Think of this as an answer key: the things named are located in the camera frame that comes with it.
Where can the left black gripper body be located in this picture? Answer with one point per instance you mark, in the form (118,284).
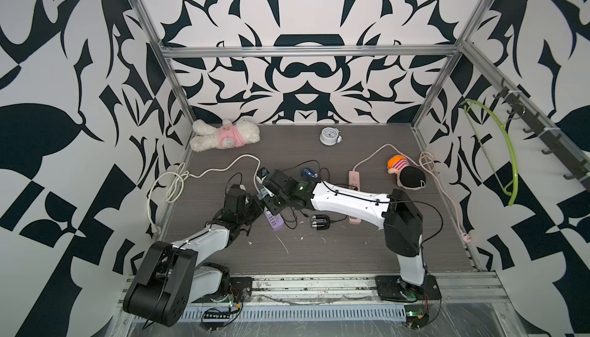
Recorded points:
(253,211)

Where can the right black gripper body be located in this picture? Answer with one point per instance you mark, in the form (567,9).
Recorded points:
(273,202)

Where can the teal usb charger plug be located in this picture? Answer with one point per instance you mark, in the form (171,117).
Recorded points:
(263,193)

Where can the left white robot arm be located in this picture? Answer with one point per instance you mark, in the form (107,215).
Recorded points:
(172,275)

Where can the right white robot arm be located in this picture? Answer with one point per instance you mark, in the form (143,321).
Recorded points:
(394,213)

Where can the purple power strip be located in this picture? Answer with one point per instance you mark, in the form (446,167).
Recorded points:
(276,221)

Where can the pink power strip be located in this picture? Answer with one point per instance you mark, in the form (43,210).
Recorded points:
(354,183)

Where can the small white alarm clock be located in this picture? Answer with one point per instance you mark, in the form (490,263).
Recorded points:
(330,136)

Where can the white plush toy pink outfit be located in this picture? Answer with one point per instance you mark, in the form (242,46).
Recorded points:
(227,136)

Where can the green plastic hanger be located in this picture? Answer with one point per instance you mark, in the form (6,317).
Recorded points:
(496,145)

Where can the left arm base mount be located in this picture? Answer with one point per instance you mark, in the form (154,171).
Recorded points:
(213,283)

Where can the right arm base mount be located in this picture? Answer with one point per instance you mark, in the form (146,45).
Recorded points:
(394,289)

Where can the aluminium frame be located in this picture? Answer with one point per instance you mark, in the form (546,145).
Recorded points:
(362,66)

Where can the black wall hook rack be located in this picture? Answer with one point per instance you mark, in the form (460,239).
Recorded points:
(539,125)

